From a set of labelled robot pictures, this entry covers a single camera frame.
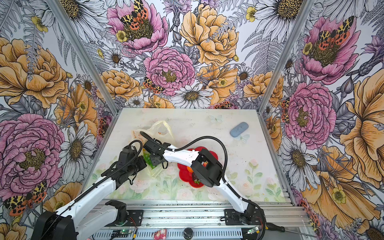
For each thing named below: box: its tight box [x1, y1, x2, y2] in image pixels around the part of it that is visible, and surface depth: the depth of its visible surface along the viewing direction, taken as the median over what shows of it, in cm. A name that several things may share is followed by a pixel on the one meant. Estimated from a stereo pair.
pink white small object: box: [154, 229, 167, 240], surface depth 69 cm
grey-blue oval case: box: [230, 121, 249, 138], surface depth 110 cm
